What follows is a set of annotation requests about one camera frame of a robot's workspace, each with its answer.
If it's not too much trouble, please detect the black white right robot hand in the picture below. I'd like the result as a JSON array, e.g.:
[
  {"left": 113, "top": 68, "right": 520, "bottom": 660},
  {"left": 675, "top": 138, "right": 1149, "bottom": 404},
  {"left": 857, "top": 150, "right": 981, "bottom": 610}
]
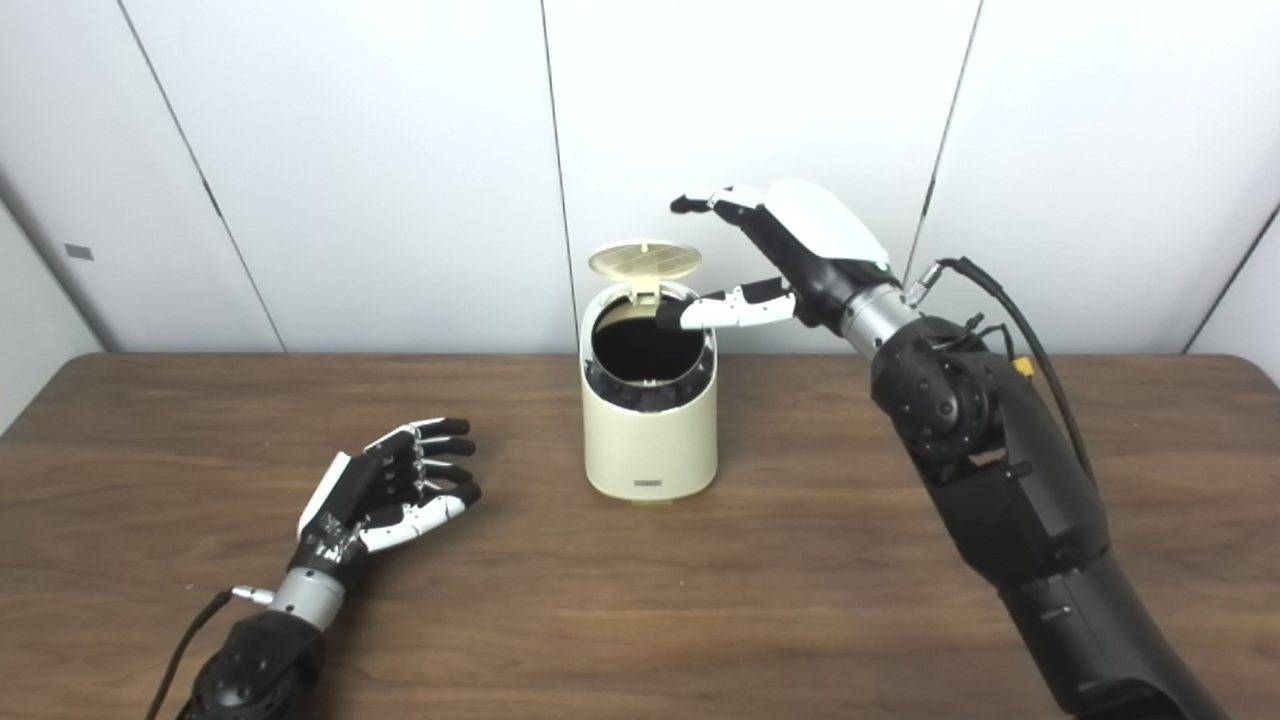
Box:
[{"left": 655, "top": 179, "right": 894, "bottom": 333}]

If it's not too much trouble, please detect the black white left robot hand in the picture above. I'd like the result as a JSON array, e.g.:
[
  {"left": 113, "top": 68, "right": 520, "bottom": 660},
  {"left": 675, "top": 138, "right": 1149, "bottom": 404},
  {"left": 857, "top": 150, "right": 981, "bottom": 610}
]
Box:
[{"left": 290, "top": 417, "right": 482, "bottom": 581}]

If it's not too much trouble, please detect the cream round bin lid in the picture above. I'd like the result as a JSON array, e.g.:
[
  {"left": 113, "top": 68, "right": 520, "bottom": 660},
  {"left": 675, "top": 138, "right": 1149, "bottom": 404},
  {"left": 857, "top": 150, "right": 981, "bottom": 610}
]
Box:
[{"left": 588, "top": 239, "right": 703, "bottom": 301}]

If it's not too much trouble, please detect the cream-colored bin body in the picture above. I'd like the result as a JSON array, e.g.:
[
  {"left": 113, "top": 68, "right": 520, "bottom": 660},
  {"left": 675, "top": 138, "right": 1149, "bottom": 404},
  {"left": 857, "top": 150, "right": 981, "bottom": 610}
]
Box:
[{"left": 580, "top": 280, "right": 719, "bottom": 503}]

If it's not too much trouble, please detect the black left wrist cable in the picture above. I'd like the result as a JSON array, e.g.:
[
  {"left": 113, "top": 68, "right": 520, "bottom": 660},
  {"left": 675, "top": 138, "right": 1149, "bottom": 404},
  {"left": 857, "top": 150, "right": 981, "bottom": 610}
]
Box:
[{"left": 145, "top": 586, "right": 276, "bottom": 720}]

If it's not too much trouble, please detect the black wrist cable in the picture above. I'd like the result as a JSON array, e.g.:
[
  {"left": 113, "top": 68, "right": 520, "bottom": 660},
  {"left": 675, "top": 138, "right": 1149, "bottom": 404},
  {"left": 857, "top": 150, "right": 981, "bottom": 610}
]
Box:
[
  {"left": 903, "top": 256, "right": 1096, "bottom": 491},
  {"left": 145, "top": 586, "right": 276, "bottom": 720}
]

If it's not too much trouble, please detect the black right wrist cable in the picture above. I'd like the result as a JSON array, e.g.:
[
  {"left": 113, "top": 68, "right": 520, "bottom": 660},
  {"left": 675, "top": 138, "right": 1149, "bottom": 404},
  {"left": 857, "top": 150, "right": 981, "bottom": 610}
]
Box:
[{"left": 903, "top": 256, "right": 1096, "bottom": 491}]

